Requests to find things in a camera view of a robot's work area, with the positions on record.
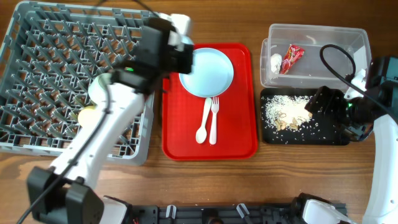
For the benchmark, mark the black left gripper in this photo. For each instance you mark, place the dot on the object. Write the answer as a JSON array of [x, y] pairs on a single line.
[[187, 55]]

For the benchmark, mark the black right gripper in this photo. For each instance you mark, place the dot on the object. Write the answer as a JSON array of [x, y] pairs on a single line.
[[334, 97]]

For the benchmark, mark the light blue plate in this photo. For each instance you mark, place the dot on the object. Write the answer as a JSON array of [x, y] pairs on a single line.
[[212, 73]]

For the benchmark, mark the rice and nut scraps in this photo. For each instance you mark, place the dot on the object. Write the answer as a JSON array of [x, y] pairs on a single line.
[[287, 113]]

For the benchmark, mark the red snack wrapper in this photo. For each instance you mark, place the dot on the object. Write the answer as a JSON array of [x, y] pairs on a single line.
[[294, 53]]

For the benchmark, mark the white tissue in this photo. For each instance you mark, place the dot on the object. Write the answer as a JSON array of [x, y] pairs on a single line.
[[276, 62]]

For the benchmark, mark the light green bowl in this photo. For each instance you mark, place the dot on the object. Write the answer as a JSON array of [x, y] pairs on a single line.
[[97, 89]]

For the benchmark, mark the yellow plastic cup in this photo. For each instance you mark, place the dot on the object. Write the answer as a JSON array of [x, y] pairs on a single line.
[[88, 117]]

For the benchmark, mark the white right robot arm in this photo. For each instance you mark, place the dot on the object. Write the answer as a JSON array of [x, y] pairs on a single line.
[[376, 109]]

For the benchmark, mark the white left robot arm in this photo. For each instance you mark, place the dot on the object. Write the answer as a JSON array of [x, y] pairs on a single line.
[[65, 191]]

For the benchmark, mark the black waste tray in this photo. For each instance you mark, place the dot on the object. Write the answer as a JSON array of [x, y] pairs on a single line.
[[320, 131]]

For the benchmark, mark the grey plastic dishwasher rack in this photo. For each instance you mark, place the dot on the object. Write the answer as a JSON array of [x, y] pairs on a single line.
[[50, 55]]

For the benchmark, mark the red plastic tray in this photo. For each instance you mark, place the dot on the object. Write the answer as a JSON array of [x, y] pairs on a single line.
[[236, 119]]

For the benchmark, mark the white plastic fork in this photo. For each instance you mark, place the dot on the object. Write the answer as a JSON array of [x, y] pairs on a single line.
[[214, 109]]

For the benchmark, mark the clear plastic bin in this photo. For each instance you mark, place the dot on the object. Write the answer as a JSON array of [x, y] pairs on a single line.
[[308, 71]]

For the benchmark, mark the white plastic spoon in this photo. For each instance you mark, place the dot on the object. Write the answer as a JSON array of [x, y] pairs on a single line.
[[201, 132]]

